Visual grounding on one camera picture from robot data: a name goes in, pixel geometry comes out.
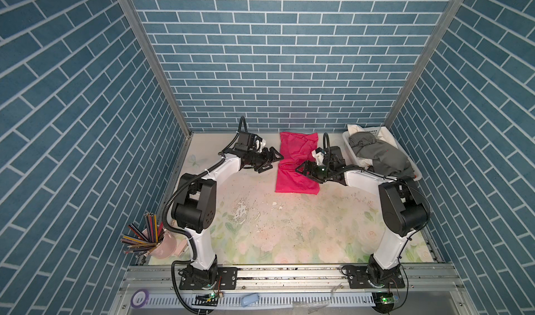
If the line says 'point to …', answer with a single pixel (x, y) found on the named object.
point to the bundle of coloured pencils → (143, 244)
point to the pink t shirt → (296, 148)
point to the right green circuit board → (383, 302)
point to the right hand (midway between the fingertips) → (299, 170)
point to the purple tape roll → (146, 297)
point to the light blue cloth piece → (249, 299)
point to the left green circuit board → (206, 300)
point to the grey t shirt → (386, 159)
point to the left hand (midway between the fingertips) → (278, 160)
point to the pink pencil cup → (164, 250)
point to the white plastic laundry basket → (415, 174)
